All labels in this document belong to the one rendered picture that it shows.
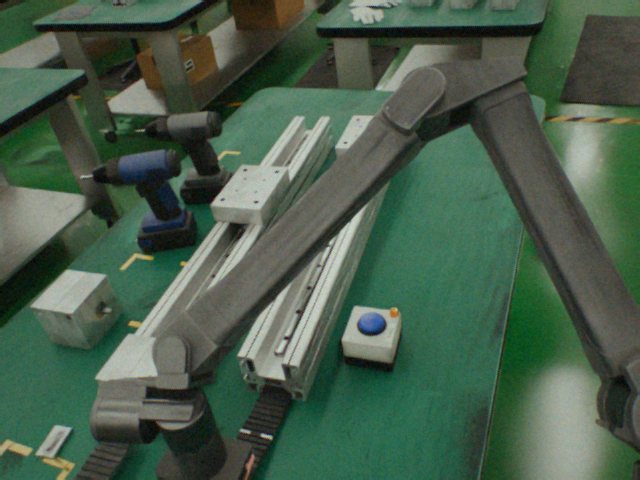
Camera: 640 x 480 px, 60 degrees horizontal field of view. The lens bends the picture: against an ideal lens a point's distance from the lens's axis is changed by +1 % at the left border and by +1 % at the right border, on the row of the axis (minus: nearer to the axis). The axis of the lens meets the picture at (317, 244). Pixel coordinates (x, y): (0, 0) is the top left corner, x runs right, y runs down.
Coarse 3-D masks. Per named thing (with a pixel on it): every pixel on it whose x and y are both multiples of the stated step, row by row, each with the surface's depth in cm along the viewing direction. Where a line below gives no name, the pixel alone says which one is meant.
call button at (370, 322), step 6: (372, 312) 88; (360, 318) 87; (366, 318) 87; (372, 318) 87; (378, 318) 87; (360, 324) 86; (366, 324) 86; (372, 324) 86; (378, 324) 86; (366, 330) 86; (372, 330) 85; (378, 330) 86
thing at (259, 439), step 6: (240, 432) 81; (246, 432) 80; (252, 432) 80; (240, 438) 80; (246, 438) 79; (252, 438) 79; (258, 438) 80; (264, 438) 79; (270, 438) 79; (258, 444) 79; (264, 444) 78
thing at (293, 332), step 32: (384, 192) 126; (352, 224) 105; (320, 256) 103; (352, 256) 104; (288, 288) 94; (320, 288) 92; (256, 320) 88; (288, 320) 92; (320, 320) 89; (256, 352) 83; (288, 352) 82; (320, 352) 90; (256, 384) 88; (288, 384) 84
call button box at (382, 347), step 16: (352, 320) 89; (384, 320) 88; (400, 320) 89; (352, 336) 86; (368, 336) 86; (384, 336) 85; (400, 336) 91; (352, 352) 87; (368, 352) 86; (384, 352) 85; (384, 368) 87
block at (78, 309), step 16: (80, 272) 103; (48, 288) 100; (64, 288) 100; (80, 288) 99; (96, 288) 99; (48, 304) 97; (64, 304) 96; (80, 304) 96; (96, 304) 100; (112, 304) 104; (48, 320) 98; (64, 320) 96; (80, 320) 96; (96, 320) 100; (112, 320) 104; (64, 336) 100; (80, 336) 98; (96, 336) 101
